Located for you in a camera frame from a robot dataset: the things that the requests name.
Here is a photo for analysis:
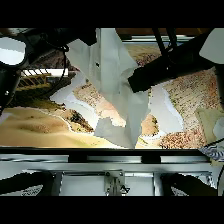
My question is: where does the black cable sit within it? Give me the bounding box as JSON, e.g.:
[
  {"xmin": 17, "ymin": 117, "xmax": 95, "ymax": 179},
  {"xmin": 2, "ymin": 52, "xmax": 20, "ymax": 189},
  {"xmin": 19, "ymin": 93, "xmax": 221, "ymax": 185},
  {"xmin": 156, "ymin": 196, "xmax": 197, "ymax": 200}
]
[
  {"xmin": 165, "ymin": 27, "xmax": 178, "ymax": 52},
  {"xmin": 151, "ymin": 27, "xmax": 167, "ymax": 57}
]

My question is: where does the pale grey shirt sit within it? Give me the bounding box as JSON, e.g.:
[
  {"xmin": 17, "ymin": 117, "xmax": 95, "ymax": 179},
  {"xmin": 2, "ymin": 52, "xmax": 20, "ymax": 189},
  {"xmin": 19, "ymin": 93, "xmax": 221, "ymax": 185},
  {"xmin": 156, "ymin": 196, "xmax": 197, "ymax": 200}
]
[{"xmin": 66, "ymin": 27, "xmax": 152, "ymax": 150}]

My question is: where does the silver frame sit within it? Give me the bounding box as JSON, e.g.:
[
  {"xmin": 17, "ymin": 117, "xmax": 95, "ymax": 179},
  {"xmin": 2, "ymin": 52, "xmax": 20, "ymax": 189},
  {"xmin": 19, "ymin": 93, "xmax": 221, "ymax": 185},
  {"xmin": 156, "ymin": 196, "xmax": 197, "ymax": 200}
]
[{"xmin": 0, "ymin": 152, "xmax": 224, "ymax": 197}]

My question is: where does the striped garment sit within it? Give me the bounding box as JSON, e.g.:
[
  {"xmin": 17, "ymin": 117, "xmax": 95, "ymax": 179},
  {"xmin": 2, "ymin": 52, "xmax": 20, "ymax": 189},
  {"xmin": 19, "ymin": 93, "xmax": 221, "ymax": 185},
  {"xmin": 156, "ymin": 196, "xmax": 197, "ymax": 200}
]
[{"xmin": 198, "ymin": 139, "xmax": 224, "ymax": 163}]

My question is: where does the pale yellow garment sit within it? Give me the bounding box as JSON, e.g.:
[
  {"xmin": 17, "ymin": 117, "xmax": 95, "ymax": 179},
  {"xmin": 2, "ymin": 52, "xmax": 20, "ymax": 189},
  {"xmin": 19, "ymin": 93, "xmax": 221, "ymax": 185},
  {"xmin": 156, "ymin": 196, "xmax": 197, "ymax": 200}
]
[{"xmin": 195, "ymin": 107, "xmax": 224, "ymax": 142}]

